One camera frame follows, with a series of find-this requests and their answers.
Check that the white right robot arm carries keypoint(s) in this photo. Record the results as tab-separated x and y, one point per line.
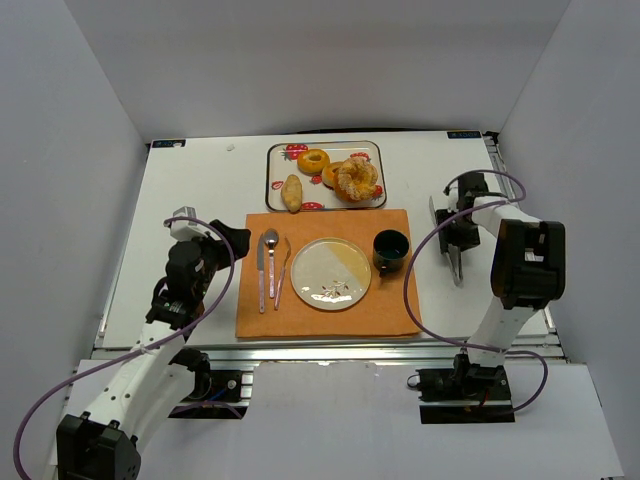
528	268

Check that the pale ring donut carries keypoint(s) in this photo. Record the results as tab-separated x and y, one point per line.
329	172

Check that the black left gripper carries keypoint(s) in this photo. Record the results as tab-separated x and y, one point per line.
226	242

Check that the round cream ceramic plate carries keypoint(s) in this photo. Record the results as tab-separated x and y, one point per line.
331	274

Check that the black table corner label left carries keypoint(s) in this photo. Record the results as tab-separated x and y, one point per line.
168	143

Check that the aluminium frame rail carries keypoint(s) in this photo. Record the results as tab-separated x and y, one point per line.
246	356

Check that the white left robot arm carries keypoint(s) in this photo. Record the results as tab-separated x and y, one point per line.
106	440

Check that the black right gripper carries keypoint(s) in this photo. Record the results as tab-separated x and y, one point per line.
454	237

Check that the metal kitchen tongs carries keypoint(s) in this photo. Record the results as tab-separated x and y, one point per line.
451	253

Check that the rose gold fork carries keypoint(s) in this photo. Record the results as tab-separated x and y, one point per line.
282	275

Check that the strawberry pattern rectangular tray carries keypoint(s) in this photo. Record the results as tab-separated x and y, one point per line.
282	162

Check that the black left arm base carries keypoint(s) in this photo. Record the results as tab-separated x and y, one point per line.
216	393

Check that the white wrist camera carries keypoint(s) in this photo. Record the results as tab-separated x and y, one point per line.
452	195
186	229

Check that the orange cloth placemat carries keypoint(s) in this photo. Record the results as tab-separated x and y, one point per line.
389	309

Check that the black table corner label right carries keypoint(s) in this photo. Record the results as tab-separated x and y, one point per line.
464	134

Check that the orange glazed ring donut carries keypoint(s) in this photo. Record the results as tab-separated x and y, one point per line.
312	161

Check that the knife with pink handle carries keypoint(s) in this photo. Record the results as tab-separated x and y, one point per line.
261	273

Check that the dark green mug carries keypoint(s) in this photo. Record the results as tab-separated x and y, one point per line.
390	249

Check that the large sugar-crusted bundt bread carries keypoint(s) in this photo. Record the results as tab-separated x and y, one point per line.
356	180

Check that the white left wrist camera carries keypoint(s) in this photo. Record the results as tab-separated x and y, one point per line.
186	229

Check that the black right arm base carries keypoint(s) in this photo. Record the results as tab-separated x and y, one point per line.
464	393

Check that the black table corner label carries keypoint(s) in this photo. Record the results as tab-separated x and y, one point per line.
168	143
464	134

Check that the spoon with pink handle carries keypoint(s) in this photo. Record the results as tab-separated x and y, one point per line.
271	239

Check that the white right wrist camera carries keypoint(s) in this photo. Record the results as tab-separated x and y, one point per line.
452	195

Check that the oblong baked bread roll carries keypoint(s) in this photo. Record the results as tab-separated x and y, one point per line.
292	193

